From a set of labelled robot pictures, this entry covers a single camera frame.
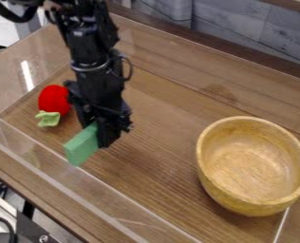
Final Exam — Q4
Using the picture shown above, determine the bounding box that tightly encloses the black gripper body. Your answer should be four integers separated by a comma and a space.
62, 61, 131, 119

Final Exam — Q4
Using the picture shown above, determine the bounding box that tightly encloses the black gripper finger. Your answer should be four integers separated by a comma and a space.
96, 117, 132, 148
71, 99, 95, 128

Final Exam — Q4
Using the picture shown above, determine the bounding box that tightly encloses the green rectangular block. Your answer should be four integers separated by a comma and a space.
62, 122, 99, 167

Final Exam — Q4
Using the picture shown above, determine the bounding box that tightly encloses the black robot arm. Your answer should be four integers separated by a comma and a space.
42, 0, 132, 148

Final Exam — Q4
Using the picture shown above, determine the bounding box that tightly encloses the brown wooden bowl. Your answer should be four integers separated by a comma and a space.
195, 116, 300, 217

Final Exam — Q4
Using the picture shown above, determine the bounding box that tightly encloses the red plush strawberry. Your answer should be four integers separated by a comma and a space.
34, 84, 71, 127

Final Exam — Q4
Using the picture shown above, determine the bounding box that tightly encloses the black equipment under table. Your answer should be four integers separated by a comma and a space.
0, 213, 61, 243

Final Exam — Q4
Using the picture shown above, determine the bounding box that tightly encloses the black cable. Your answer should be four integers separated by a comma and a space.
0, 0, 42, 24

